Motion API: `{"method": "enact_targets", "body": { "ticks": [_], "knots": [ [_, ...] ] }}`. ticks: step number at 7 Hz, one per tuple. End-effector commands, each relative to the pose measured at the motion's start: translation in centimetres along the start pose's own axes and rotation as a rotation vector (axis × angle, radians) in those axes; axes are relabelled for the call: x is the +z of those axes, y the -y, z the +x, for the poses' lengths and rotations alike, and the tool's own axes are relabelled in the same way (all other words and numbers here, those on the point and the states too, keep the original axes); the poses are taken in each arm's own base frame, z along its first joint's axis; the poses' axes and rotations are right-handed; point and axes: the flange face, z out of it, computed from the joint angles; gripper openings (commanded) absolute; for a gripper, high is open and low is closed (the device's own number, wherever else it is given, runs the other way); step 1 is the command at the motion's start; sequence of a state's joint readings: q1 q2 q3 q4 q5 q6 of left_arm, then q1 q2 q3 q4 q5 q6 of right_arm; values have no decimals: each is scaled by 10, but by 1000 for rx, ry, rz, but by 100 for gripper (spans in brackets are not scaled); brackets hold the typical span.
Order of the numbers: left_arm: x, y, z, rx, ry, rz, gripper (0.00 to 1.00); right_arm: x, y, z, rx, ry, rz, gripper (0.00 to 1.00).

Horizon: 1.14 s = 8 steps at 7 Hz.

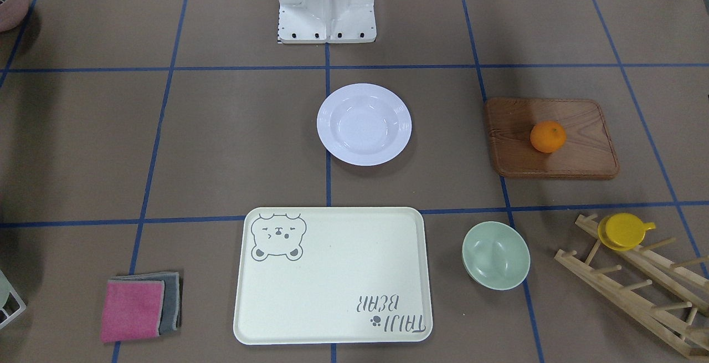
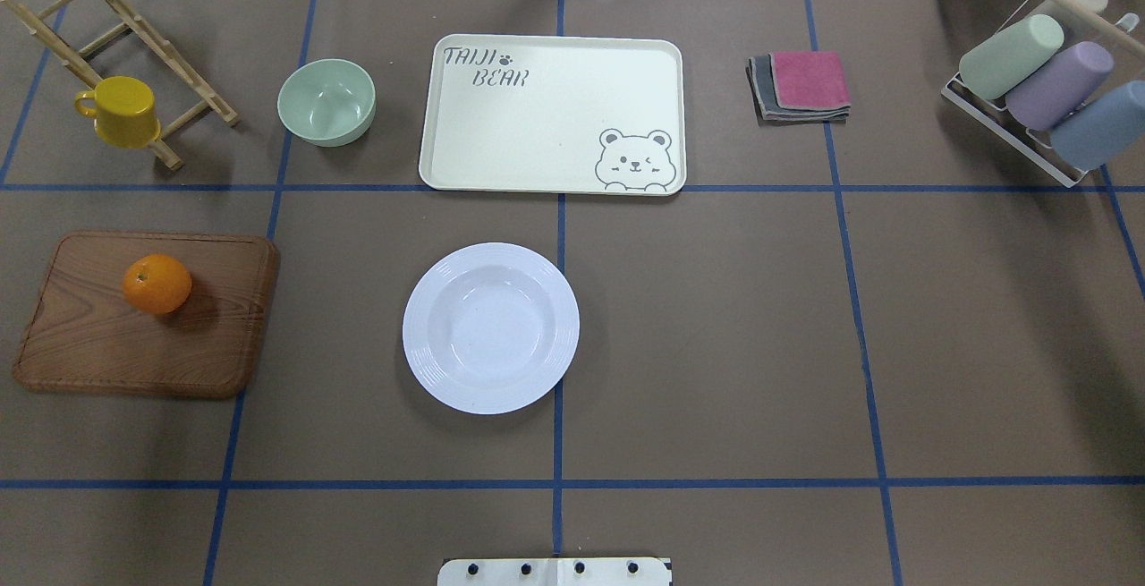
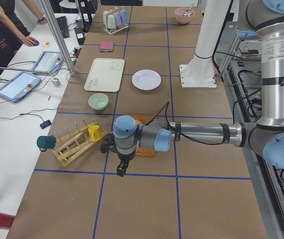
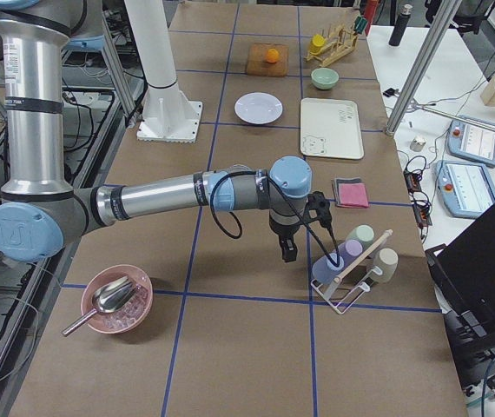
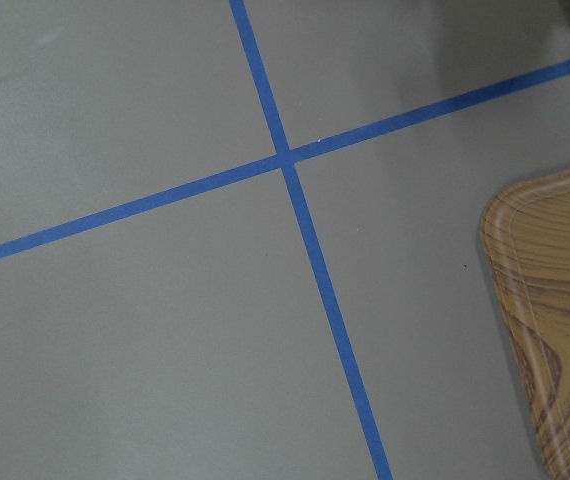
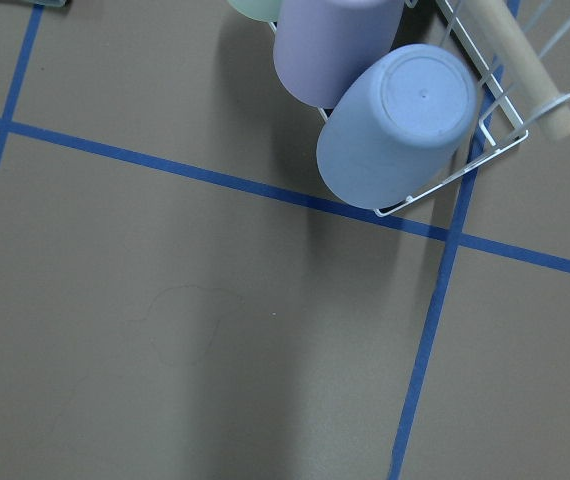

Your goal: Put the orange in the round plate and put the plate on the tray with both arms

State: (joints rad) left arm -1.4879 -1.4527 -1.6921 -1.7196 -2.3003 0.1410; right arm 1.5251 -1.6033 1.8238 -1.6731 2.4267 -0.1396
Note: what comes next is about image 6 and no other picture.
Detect purple plastic cup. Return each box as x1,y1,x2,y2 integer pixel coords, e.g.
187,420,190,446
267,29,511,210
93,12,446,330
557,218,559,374
273,0,405,109

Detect wooden rack handle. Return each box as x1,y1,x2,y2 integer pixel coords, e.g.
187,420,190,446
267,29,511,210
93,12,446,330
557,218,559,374
466,1,570,141

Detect white wire cup rack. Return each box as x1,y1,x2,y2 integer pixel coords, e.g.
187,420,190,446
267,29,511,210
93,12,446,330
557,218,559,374
267,0,570,218

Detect green plastic cup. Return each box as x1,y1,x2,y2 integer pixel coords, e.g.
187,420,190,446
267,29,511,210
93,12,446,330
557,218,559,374
228,0,282,22

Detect blue plastic cup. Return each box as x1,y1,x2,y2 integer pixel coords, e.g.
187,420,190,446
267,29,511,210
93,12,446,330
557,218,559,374
316,44,477,210

